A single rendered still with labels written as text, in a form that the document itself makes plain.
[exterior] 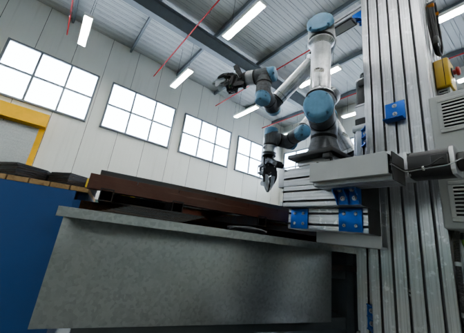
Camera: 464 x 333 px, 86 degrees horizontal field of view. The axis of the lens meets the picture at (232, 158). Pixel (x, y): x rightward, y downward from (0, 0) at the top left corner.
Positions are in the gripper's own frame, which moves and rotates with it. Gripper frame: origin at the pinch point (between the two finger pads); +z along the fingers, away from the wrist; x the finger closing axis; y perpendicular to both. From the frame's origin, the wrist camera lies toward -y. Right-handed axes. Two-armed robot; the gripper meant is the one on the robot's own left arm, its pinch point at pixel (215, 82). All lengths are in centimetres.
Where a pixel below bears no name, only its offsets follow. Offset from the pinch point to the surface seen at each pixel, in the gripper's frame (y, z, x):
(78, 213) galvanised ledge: 85, 7, -38
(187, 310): 110, -8, 12
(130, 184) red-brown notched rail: 68, 15, -17
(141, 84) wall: -507, 693, 409
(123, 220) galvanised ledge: 84, -1, -28
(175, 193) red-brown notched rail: 66, 3, -2
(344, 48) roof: -659, -32, 575
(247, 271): 91, -23, 30
